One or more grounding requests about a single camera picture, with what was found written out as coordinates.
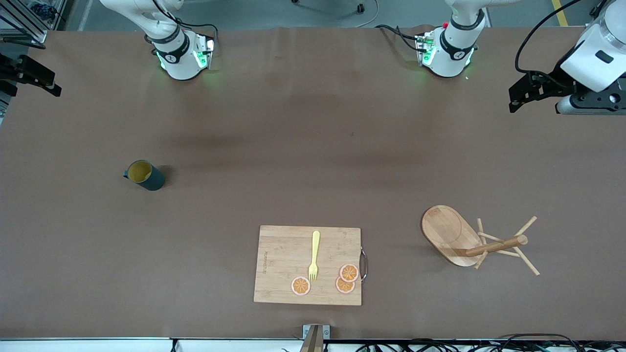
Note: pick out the orange slice toy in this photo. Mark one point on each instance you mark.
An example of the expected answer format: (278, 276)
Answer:
(301, 286)
(349, 273)
(344, 287)

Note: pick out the aluminium frame profile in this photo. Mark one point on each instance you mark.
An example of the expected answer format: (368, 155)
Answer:
(36, 35)

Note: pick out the wooden mug tree rack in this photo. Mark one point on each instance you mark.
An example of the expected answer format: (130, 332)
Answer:
(445, 230)

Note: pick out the blue bundle on frame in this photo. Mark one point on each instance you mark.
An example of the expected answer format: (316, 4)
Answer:
(43, 10)

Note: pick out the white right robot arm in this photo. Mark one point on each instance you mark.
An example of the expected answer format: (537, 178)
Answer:
(181, 54)

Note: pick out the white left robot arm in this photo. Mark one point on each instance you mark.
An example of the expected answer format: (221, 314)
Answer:
(452, 54)

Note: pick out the dark teal cup yellow inside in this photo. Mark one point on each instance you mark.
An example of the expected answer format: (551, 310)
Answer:
(151, 180)

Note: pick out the bamboo cutting board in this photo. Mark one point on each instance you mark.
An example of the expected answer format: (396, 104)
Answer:
(279, 254)

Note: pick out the brown table cover mat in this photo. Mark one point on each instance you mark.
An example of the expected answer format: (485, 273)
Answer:
(146, 244)

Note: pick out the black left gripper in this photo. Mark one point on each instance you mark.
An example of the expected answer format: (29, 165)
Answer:
(556, 83)

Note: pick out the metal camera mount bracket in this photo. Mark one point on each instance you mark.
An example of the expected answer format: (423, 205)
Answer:
(313, 337)

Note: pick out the yellow plastic fork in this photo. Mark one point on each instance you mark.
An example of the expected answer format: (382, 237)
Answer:
(316, 244)

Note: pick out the white table edge rail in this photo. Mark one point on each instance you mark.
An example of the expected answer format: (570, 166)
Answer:
(98, 345)

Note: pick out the black stand leg with caster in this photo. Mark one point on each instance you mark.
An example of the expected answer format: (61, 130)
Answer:
(361, 8)

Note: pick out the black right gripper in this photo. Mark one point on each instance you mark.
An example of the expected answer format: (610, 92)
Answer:
(15, 68)

